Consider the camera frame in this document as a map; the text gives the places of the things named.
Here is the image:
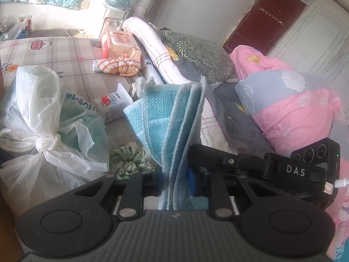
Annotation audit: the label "white water dispenser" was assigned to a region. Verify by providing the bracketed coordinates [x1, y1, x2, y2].
[99, 4, 131, 40]

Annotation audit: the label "white cylindrical tube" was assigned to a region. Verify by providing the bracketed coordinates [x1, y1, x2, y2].
[142, 57, 166, 84]

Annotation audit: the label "pink and blue quilt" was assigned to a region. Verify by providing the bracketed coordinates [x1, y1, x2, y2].
[229, 45, 349, 262]

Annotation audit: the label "light blue knitted cloth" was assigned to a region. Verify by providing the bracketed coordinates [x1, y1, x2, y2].
[123, 76, 210, 210]

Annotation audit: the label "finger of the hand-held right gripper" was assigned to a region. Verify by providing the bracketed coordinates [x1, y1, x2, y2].
[188, 143, 273, 179]

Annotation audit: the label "white tied plastic bag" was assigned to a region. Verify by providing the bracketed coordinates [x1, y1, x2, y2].
[0, 65, 110, 216]

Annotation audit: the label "grey leaf-print pillow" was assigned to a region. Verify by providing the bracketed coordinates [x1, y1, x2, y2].
[157, 30, 238, 85]

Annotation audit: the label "metal hook rail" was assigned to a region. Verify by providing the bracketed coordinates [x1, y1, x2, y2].
[259, 7, 284, 26]

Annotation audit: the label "green white scrunchie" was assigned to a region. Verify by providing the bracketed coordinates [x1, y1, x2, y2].
[109, 140, 156, 181]

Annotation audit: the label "pink wet wipes pack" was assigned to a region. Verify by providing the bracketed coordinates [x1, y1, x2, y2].
[100, 30, 143, 60]

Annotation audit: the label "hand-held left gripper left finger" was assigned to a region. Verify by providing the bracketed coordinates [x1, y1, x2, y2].
[58, 166, 163, 221]

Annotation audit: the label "orange striped sock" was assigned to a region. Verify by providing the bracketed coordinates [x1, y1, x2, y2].
[117, 58, 142, 77]
[92, 58, 120, 74]

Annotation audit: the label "white thin plastic bag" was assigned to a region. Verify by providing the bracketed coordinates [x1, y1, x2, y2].
[0, 16, 30, 41]

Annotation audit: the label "white plaid-lined blanket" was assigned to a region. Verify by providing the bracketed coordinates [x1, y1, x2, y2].
[121, 16, 235, 149]

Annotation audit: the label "grey blanket yellow prints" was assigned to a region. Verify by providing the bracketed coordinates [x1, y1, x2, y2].
[164, 46, 274, 156]

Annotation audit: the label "white tissue packet red print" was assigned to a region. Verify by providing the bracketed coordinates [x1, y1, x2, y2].
[94, 83, 135, 123]

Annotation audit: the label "dark red door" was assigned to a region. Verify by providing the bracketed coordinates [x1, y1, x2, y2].
[222, 0, 308, 58]

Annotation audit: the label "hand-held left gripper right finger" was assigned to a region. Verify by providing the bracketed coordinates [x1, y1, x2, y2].
[188, 169, 276, 220]

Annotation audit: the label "white cabinet door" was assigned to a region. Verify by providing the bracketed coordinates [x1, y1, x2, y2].
[269, 0, 349, 85]

